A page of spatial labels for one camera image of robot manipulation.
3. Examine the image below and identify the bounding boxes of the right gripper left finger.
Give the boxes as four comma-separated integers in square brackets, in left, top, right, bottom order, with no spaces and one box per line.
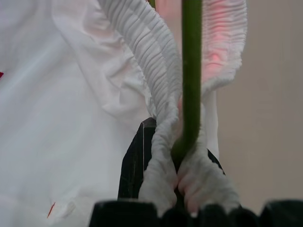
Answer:
[117,117,157,201]

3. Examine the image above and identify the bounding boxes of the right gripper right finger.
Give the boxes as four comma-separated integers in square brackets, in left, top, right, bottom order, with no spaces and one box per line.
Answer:
[207,148,226,176]

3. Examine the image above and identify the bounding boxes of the white shorts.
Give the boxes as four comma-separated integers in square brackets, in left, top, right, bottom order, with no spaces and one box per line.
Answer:
[0,0,248,218]

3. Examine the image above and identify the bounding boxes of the green wire hanger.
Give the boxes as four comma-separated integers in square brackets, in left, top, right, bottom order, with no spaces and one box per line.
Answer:
[148,0,204,166]

